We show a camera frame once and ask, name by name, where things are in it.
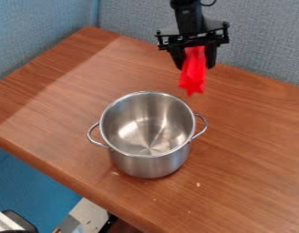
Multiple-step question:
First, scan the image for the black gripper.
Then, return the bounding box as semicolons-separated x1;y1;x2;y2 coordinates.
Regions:
156;5;230;70

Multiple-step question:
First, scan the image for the red plastic block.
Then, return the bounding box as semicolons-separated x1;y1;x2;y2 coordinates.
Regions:
179;46;207;96

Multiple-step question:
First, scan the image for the stainless steel pot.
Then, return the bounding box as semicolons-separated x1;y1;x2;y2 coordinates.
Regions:
89;91;206;178

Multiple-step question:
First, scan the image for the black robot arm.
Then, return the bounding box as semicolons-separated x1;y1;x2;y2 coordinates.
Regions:
155;0;230;69

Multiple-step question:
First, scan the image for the black and white object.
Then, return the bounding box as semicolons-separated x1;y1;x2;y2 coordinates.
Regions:
0;209;39;233

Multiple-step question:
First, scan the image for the white table leg frame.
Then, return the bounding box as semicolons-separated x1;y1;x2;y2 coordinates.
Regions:
52;198;108;233

